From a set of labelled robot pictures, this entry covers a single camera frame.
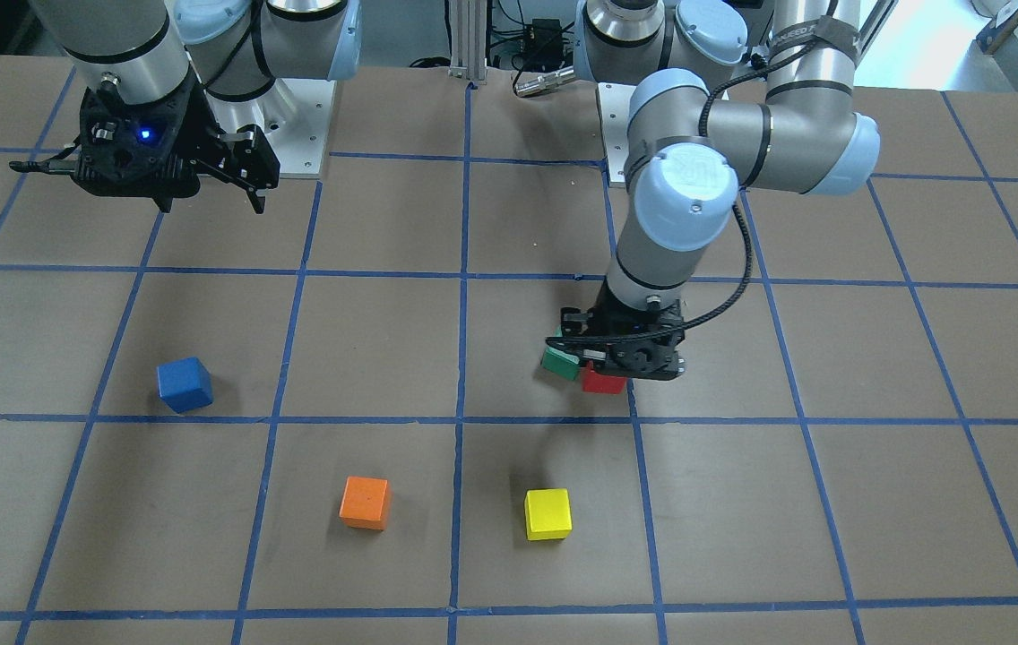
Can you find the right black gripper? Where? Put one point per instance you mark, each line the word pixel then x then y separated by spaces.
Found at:
pixel 196 124

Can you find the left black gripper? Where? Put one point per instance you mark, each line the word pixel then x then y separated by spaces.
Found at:
pixel 573 323

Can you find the red wooden block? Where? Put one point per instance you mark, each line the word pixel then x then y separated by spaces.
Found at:
pixel 594 381

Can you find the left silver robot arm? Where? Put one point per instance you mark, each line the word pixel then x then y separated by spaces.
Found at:
pixel 700 128

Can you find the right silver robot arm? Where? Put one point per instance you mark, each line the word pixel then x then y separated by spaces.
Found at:
pixel 237 49

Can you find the green wooden block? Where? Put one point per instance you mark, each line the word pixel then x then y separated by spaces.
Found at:
pixel 561 363

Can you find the yellow wooden block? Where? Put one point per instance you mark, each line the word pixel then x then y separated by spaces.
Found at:
pixel 548 514

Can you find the blue wooden block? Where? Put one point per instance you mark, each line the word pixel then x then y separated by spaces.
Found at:
pixel 184 385

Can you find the orange wooden block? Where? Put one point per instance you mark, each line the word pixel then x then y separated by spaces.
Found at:
pixel 365 503

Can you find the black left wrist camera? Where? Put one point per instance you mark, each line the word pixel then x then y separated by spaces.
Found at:
pixel 648 356

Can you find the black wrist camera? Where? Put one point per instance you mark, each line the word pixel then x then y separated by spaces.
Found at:
pixel 124 150
pixel 648 356

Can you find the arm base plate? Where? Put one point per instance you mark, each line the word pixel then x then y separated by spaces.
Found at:
pixel 295 114
pixel 613 104

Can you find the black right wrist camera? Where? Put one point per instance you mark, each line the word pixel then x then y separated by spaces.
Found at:
pixel 124 150

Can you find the aluminium frame post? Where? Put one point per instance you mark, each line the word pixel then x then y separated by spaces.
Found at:
pixel 468 40

